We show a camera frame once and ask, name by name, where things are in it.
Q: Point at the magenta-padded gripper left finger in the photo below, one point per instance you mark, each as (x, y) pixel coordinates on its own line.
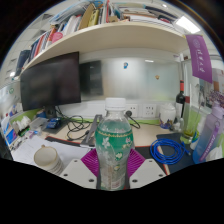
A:
(78, 171)

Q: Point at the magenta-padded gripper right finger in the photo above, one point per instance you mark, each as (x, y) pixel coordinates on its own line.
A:
(146, 170)

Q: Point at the clear green-labelled drink bottle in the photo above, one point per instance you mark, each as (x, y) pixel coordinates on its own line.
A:
(114, 140)

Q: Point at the large purple water bottle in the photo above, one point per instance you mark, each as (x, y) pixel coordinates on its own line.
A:
(206, 136)

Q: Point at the blank white paper sheet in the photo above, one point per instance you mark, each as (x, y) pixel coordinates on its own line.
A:
(71, 150)

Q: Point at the cream patterned ceramic mug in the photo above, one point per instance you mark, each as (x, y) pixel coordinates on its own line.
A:
(46, 158)

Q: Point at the black desk mat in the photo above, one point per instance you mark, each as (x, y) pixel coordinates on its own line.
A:
(166, 137)

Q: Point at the grey metal laptop stand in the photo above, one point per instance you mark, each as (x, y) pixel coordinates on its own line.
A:
(90, 133)

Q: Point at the small blue device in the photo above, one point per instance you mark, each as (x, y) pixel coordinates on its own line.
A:
(53, 124)

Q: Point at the handwritten white paper sheet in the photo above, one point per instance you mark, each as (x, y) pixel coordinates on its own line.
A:
(28, 150)

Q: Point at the clear drinking glass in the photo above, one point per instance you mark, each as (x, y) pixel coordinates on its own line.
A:
(187, 133)

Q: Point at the clear plastic box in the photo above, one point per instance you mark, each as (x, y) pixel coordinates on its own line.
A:
(38, 123)

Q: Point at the crumpled white tissue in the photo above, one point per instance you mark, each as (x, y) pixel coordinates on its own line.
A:
(216, 153)

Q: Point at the dark wine bottle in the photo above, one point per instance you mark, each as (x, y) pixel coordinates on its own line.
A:
(180, 105)

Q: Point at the black computer monitor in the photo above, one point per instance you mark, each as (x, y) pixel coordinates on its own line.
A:
(50, 83)

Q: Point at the group photo poster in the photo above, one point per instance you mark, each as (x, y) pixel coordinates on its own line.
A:
(216, 90)

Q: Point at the purple hanging pennant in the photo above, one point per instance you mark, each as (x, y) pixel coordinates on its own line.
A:
(200, 58)

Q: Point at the ceiling lights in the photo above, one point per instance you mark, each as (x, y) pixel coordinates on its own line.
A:
(187, 24)

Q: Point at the white wall socket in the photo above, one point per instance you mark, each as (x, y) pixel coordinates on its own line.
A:
(149, 110)
(134, 109)

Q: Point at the wall shelf with books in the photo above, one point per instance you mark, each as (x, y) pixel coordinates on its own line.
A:
(106, 35)

